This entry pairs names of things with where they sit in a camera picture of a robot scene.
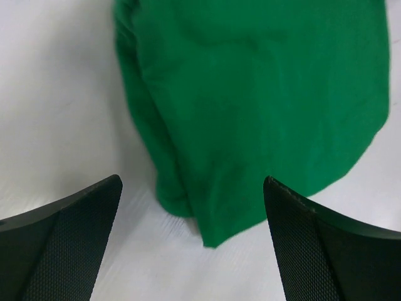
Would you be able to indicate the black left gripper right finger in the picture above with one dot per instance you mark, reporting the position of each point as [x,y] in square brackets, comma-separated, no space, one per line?
[324,255]

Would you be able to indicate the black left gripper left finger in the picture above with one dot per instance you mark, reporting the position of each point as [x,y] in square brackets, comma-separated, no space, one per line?
[54,252]

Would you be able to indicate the green t shirt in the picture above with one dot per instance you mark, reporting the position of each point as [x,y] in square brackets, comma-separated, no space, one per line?
[227,93]

